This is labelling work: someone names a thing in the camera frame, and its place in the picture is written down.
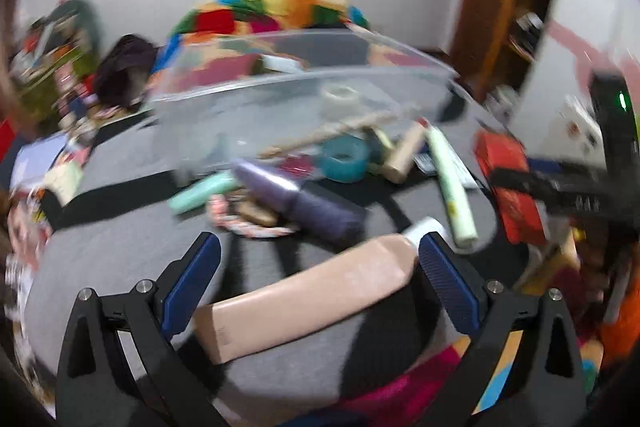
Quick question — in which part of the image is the peach cosmetic tube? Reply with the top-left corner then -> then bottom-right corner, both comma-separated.
193,217 -> 447,364

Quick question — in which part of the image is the red paper packet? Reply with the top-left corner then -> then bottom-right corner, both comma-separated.
473,129 -> 551,249

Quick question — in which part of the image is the light green marker tube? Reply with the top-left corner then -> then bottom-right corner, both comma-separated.
425,124 -> 478,249

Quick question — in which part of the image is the braided rope keychain charm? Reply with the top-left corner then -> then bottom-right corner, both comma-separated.
206,195 -> 298,239

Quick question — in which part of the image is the mint green highlighter pen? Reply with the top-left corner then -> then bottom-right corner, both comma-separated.
168,170 -> 240,215

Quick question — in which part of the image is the blue card box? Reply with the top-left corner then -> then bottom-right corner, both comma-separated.
413,153 -> 437,176

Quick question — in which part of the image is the beige lip balm stick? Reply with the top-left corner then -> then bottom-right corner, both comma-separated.
381,118 -> 428,184

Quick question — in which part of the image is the small green box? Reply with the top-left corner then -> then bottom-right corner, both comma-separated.
363,127 -> 395,169

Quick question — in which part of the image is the purple and black bottle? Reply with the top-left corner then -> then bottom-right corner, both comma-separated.
231,159 -> 367,247

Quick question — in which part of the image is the beige patterned pen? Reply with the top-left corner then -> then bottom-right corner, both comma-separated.
257,104 -> 422,159

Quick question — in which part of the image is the teal tape roll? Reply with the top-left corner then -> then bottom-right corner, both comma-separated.
317,134 -> 370,183

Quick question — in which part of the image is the pink hair clip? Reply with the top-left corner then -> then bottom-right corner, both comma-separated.
277,154 -> 316,180

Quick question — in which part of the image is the white tape roll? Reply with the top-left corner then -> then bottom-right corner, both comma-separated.
321,83 -> 361,120

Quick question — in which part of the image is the tan eraser block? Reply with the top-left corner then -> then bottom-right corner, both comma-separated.
235,199 -> 279,228

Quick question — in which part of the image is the person's right hand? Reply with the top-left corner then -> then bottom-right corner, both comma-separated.
570,220 -> 639,329

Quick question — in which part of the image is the white suitcase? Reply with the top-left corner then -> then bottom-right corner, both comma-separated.
540,96 -> 606,169

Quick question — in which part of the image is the white sliding wardrobe door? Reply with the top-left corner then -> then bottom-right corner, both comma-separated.
509,0 -> 639,150

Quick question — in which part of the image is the grey black striped blanket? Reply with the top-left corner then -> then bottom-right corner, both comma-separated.
24,106 -> 551,425

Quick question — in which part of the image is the blue white booklet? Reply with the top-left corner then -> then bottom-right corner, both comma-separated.
9,132 -> 68,190

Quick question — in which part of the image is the dark purple clothing heap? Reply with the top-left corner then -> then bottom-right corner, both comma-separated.
92,34 -> 158,107

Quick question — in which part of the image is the clear plastic storage bin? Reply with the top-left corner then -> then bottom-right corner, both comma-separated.
146,56 -> 457,183

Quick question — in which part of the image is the green basket of clutter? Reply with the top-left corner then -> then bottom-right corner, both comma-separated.
12,22 -> 91,124

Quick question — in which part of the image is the colourful patchwork duvet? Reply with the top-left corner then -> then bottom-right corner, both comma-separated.
150,0 -> 437,94

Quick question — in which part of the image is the grey neck pillow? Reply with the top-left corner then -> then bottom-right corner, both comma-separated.
44,0 -> 103,76

